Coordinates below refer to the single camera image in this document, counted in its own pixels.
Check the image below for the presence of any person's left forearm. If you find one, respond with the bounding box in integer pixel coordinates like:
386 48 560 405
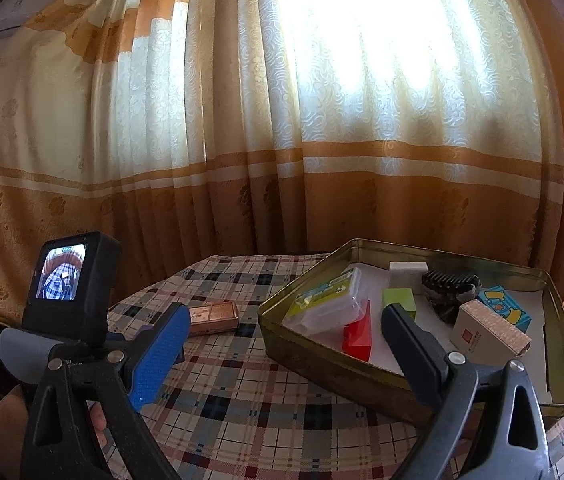
0 392 31 463

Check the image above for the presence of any blue and yellow printed box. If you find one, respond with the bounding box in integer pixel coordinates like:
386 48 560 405
477 286 534 332

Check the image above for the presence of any white box with pink pattern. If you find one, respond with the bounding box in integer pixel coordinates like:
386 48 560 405
449 300 533 368

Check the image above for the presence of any dark hair clip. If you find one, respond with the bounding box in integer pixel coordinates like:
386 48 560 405
421 269 483 323

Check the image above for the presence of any plain white box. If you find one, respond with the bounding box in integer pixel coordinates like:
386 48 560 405
388 261 429 295

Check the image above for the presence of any white air conditioner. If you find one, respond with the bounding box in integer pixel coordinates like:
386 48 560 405
0 0 31 41

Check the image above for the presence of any gold metal tin box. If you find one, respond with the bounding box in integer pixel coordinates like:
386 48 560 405
257 239 564 426

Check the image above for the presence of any red building block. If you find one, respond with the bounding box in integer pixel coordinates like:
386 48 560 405
342 301 373 361

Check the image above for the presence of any brown wooden flat box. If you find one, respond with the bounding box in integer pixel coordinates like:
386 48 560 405
188 301 240 337

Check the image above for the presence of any beige and orange curtain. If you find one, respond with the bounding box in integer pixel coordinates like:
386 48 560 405
0 0 564 326

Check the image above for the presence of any yellow-green block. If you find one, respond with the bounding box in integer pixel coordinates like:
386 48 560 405
382 287 418 322

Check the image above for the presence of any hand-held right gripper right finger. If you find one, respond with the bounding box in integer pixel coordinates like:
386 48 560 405
381 304 550 480

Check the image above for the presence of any clear plastic case green label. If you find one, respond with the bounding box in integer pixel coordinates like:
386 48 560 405
282 266 369 335

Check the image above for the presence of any person's left hand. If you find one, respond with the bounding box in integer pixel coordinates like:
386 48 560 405
88 402 109 443

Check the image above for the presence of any white paper liner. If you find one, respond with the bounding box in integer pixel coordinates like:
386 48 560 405
282 260 550 396

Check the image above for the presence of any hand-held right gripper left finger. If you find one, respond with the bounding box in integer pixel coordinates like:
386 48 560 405
21 302 190 480

